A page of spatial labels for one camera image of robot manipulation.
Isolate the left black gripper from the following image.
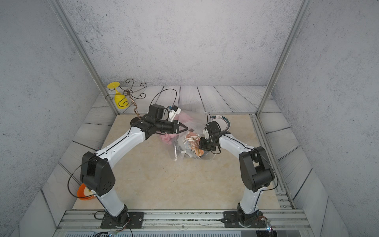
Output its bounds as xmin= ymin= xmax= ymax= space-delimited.
xmin=154 ymin=119 xmax=188 ymax=134

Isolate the pink fluffy towel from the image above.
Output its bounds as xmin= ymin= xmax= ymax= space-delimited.
xmin=161 ymin=112 xmax=196 ymax=146

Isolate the clear plastic vacuum bag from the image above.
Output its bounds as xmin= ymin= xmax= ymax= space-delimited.
xmin=160 ymin=111 xmax=216 ymax=162

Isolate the red patterned cloth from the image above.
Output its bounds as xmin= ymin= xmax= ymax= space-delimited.
xmin=184 ymin=131 xmax=204 ymax=158

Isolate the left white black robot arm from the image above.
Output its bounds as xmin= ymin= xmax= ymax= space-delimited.
xmin=80 ymin=104 xmax=188 ymax=218

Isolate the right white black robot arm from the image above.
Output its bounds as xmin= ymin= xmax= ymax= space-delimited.
xmin=199 ymin=121 xmax=275 ymax=225

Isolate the yellow plastic goblet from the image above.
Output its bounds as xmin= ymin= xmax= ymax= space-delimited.
xmin=107 ymin=82 xmax=129 ymax=110

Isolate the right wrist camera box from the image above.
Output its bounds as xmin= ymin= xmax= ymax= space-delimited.
xmin=203 ymin=125 xmax=211 ymax=139

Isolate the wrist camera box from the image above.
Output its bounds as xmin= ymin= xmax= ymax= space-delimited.
xmin=167 ymin=105 xmax=181 ymax=122
xmin=203 ymin=125 xmax=211 ymax=139

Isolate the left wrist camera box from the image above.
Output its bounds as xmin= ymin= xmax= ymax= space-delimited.
xmin=167 ymin=105 xmax=181 ymax=122

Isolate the brown wire jewellery stand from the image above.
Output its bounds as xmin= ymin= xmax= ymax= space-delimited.
xmin=105 ymin=79 xmax=148 ymax=121

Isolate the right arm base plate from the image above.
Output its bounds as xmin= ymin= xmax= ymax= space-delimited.
xmin=221 ymin=210 xmax=267 ymax=229

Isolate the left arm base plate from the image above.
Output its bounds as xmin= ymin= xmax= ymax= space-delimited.
xmin=100 ymin=212 xmax=145 ymax=229

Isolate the orange bowl with white ring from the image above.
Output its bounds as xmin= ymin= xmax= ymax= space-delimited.
xmin=77 ymin=184 xmax=96 ymax=200

